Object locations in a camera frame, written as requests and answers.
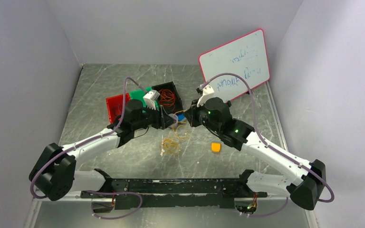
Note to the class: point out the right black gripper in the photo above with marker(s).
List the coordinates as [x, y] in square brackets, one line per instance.
[191, 114]

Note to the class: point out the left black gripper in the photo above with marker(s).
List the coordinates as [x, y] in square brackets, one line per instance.
[162, 119]

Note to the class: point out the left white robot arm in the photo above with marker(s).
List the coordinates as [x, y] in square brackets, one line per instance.
[55, 173]

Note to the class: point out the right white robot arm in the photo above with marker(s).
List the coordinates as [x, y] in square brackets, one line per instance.
[299, 179]

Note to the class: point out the clear round container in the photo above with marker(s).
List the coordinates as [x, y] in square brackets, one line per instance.
[175, 120]

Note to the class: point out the blue eraser block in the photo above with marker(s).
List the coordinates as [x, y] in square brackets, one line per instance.
[181, 117]

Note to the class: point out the black plastic bin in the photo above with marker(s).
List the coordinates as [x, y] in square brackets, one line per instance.
[169, 97]

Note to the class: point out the orange yellow block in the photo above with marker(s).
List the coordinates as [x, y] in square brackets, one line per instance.
[215, 147]

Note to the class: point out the green plastic bin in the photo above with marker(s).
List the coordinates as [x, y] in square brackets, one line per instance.
[138, 95]

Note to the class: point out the red plastic bin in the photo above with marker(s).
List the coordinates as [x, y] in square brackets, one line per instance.
[114, 107]

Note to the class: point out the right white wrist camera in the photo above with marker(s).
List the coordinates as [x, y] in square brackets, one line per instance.
[206, 93]

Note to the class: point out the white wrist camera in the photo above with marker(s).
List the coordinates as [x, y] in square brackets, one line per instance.
[206, 93]
[150, 99]

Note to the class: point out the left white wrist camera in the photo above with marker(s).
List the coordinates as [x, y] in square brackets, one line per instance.
[150, 99]

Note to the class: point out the white board with red frame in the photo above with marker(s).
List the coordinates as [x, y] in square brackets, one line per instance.
[245, 56]

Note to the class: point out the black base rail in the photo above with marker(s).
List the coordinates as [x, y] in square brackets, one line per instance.
[166, 193]

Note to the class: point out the aluminium frame rail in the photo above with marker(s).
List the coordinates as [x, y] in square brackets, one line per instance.
[75, 197]

